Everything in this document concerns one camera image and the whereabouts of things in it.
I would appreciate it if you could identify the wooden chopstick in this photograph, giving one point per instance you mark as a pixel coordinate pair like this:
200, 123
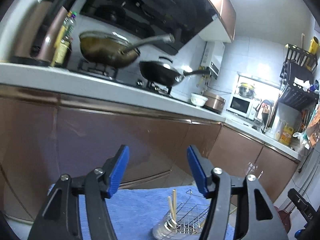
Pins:
174, 200
171, 208

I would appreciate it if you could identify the blue towel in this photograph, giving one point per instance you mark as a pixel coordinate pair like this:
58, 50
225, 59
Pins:
140, 212

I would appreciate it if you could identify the brown electric kettle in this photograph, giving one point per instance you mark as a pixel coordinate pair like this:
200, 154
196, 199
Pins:
42, 35

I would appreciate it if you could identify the brown upper cabinets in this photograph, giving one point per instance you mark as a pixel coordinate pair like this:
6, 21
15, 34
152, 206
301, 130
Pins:
227, 17

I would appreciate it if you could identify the crumpled plastic bag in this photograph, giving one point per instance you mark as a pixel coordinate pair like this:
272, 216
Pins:
300, 140

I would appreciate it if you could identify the white water heater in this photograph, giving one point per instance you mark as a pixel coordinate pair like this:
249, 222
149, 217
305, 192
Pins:
213, 57

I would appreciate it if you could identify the brown lower cabinets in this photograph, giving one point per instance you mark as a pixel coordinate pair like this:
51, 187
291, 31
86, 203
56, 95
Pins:
100, 135

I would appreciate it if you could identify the yellow detergent bottle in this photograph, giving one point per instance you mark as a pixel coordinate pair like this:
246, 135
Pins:
286, 135

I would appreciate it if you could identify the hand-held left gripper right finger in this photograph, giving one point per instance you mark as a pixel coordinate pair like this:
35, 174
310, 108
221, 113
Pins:
197, 172

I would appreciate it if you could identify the gas stove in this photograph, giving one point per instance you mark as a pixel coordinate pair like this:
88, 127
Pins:
97, 70

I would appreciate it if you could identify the wooden stick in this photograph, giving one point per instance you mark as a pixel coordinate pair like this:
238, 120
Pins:
302, 41

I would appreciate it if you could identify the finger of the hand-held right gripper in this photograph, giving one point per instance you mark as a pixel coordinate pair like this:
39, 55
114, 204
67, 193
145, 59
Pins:
301, 206

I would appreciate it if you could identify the black wok with lid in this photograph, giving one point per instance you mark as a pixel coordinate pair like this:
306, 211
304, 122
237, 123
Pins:
161, 73

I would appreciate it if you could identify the hanging patterned cloths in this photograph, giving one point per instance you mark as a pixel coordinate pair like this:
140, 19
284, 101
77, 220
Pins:
313, 127

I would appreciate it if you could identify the brown cabinets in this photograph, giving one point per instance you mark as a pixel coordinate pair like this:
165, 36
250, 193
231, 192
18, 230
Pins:
100, 135
227, 17

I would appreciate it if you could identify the steel pot on microwave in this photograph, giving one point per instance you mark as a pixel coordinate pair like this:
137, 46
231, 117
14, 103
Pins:
246, 89

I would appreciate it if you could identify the clear bottle with green cap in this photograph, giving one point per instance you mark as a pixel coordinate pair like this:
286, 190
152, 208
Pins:
68, 25

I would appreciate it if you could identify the dark oil bottle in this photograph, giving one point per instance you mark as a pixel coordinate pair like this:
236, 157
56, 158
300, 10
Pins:
61, 53

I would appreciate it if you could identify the black wall rack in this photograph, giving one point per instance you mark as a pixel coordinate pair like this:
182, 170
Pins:
297, 95

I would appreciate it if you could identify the white microwave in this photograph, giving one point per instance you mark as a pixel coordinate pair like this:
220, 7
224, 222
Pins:
240, 105

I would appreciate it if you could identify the red dustpan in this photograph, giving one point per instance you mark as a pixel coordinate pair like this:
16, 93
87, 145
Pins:
283, 217

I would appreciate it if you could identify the steel faucet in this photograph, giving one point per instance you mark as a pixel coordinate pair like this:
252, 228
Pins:
267, 105

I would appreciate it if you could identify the white bowl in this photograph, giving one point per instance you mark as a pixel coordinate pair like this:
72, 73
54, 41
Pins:
199, 100

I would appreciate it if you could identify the black range hood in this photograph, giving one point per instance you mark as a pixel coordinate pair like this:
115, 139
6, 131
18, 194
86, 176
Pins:
150, 12

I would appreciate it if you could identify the yellow roll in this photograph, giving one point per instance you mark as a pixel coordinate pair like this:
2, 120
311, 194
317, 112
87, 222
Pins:
314, 45

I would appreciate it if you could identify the brass wok with glass lid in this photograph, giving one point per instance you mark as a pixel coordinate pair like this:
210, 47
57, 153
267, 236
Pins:
105, 51

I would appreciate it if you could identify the brown rice cooker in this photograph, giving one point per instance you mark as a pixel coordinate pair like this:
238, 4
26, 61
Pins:
214, 102

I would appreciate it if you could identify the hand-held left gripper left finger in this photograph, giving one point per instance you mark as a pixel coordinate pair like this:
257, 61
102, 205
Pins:
118, 172

